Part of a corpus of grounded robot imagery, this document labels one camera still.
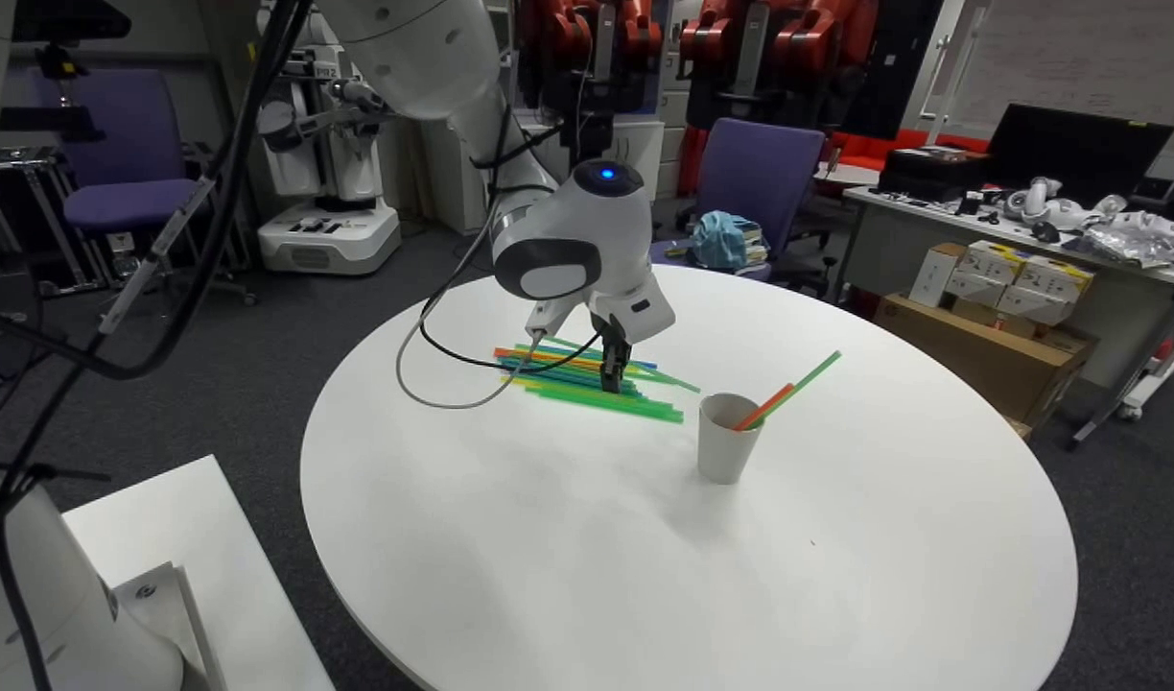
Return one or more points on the orange plastic straw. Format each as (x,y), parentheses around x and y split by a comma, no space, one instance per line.
(768,406)
(511,356)

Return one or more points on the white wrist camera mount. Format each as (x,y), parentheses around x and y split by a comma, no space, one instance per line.
(646,311)

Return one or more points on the grey metal bracket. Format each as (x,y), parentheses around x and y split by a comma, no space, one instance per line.
(166,615)

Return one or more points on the white paper cup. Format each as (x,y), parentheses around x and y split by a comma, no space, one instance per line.
(725,447)

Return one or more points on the black computer monitor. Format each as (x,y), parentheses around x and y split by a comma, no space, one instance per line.
(1078,150)

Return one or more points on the black case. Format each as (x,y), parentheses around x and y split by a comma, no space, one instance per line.
(933,173)

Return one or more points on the brown cardboard box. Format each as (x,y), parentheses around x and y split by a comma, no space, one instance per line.
(985,365)

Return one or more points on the white side table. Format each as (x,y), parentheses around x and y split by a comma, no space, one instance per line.
(242,579)

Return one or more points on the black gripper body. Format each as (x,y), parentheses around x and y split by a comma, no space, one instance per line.
(615,332)

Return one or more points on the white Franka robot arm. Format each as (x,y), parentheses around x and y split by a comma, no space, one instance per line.
(407,53)

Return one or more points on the red robot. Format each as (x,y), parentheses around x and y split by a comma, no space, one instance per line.
(570,25)
(740,31)

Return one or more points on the blue crumpled cloth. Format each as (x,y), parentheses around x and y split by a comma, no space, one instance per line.
(725,238)

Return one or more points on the white control cabinet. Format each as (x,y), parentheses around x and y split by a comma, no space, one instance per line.
(534,141)

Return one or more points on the teal plastic straw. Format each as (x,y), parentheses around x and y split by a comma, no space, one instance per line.
(541,375)

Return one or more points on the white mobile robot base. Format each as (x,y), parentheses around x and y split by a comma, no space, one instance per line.
(322,235)

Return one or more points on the purple office chair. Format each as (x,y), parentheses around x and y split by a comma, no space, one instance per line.
(759,168)
(128,141)

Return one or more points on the red box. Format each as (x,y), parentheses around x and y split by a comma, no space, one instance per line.
(868,141)

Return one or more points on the small white carton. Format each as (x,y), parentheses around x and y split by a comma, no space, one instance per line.
(933,273)

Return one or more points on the crumpled white plastic bags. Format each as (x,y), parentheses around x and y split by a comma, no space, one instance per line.
(1124,235)

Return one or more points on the white office desk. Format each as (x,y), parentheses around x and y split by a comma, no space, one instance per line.
(882,253)

